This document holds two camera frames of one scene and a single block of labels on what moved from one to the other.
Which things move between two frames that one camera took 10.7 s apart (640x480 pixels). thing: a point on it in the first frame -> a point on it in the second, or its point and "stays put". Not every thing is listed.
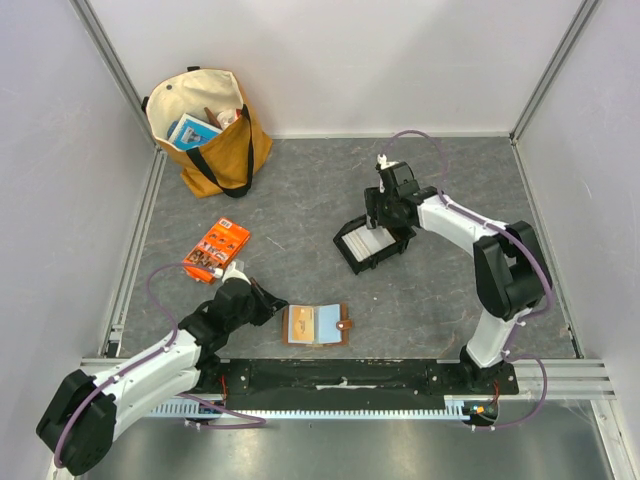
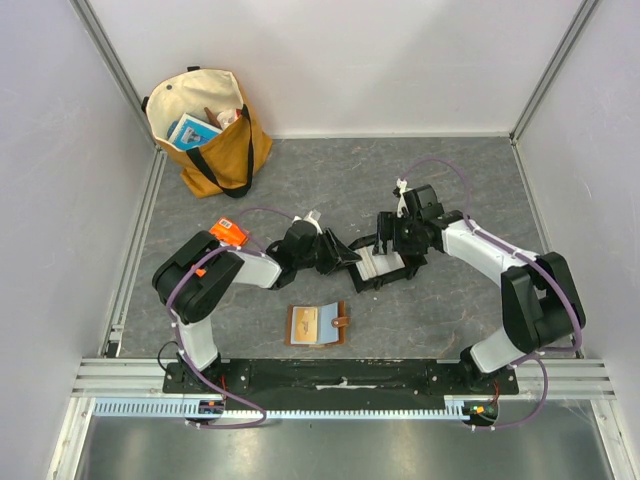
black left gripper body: [257, 309] -> [324, 254]
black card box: [401, 237] -> [411, 264]
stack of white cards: [365, 241] -> [371, 265]
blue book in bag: [192, 133] stays put
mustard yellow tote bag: [227, 162] stays put
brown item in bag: [212, 118] stays put
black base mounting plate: [332, 380] stays put
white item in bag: [228, 116] stays put
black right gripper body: [371, 208] -> [388, 238]
